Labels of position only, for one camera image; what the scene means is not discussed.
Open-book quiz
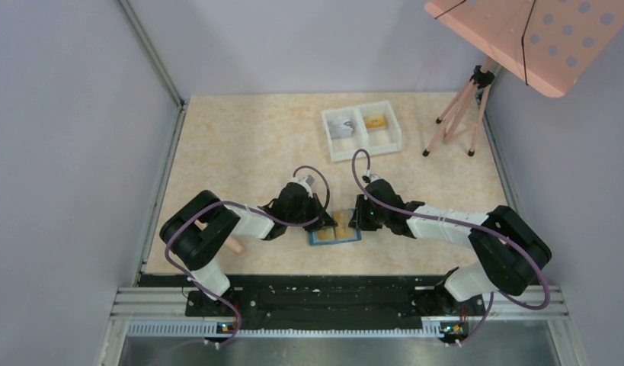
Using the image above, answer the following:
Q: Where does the teal card holder wallet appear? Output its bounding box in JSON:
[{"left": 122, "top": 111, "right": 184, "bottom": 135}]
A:
[{"left": 308, "top": 209, "right": 362, "bottom": 246}]

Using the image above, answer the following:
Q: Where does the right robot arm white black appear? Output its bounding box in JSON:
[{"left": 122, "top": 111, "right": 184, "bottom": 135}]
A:
[{"left": 350, "top": 175, "right": 552, "bottom": 302}]

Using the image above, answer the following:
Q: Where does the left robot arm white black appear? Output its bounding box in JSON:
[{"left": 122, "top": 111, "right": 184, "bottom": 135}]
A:
[{"left": 159, "top": 181, "right": 338, "bottom": 300}]

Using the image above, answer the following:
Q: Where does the silver card in tray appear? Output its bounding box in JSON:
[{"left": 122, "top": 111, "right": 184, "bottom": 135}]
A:
[{"left": 327, "top": 118, "right": 355, "bottom": 140}]

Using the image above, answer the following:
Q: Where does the gold card in tray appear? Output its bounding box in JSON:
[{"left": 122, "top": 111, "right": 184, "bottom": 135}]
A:
[{"left": 363, "top": 114, "right": 388, "bottom": 131}]

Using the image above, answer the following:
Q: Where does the beige wooden peg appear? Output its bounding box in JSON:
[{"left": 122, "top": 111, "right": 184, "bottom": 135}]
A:
[{"left": 197, "top": 223, "right": 245, "bottom": 255}]

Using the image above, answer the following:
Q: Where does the white two-compartment tray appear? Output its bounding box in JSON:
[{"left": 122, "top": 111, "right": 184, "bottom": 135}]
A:
[{"left": 321, "top": 101, "right": 403, "bottom": 162}]

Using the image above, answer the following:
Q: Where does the pink tripod stand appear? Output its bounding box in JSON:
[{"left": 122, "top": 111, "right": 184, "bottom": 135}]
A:
[{"left": 422, "top": 56, "right": 495, "bottom": 157}]

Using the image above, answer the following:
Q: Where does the pink perforated board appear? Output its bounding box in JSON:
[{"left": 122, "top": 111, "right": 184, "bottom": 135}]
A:
[{"left": 424, "top": 0, "right": 624, "bottom": 98}]

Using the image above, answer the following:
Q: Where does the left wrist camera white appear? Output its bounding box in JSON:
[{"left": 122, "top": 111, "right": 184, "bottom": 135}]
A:
[{"left": 290, "top": 175, "right": 315, "bottom": 194}]

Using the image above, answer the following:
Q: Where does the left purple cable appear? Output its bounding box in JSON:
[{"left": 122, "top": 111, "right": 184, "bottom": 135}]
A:
[{"left": 163, "top": 165, "right": 331, "bottom": 335}]

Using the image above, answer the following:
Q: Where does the purple cable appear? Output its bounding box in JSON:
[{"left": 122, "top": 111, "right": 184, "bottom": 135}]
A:
[
  {"left": 163, "top": 165, "right": 331, "bottom": 335},
  {"left": 351, "top": 149, "right": 551, "bottom": 310}
]

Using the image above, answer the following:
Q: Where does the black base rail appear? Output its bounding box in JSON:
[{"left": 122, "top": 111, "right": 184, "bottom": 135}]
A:
[{"left": 139, "top": 270, "right": 487, "bottom": 332}]

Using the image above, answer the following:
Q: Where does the grey slotted cable duct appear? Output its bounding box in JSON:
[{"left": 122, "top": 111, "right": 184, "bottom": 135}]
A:
[{"left": 126, "top": 320, "right": 463, "bottom": 339}]

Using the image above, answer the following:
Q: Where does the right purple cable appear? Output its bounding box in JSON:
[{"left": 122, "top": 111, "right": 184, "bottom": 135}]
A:
[{"left": 351, "top": 149, "right": 551, "bottom": 310}]

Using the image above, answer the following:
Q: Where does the aluminium frame post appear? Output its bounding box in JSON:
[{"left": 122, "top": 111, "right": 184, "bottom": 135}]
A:
[{"left": 114, "top": 0, "right": 186, "bottom": 110}]

